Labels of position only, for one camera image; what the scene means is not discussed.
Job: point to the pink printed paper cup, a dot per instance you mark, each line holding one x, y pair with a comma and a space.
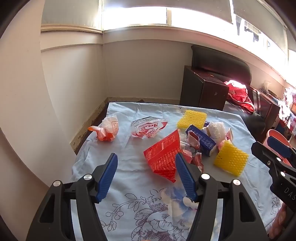
229, 136

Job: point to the blue Tempo tissue pack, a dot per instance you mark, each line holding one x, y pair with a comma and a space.
207, 144

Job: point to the red foil snack bag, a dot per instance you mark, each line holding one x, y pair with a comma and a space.
161, 156

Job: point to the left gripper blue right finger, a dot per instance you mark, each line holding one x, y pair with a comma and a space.
186, 177

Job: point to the checkered cloth side table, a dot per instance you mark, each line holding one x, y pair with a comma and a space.
286, 115

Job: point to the yellow foam fruit net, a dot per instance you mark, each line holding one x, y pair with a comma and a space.
192, 117

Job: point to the red white wrapper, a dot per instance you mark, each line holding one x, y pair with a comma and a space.
192, 144

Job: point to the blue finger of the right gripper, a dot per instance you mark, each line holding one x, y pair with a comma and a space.
281, 148
265, 155

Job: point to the light blue floral tablecloth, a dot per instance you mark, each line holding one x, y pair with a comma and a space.
141, 205

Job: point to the red polka dot garment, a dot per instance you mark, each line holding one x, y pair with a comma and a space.
238, 95

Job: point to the pink plastic trash bin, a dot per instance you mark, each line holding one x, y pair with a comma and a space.
280, 137

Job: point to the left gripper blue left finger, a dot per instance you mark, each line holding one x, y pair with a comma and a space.
104, 175

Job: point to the black leather armchair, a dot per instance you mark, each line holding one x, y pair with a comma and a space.
217, 80

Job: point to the clear red printed wrapper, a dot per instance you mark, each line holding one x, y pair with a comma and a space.
147, 127

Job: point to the orange white plastic bag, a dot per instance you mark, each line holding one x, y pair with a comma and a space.
108, 129

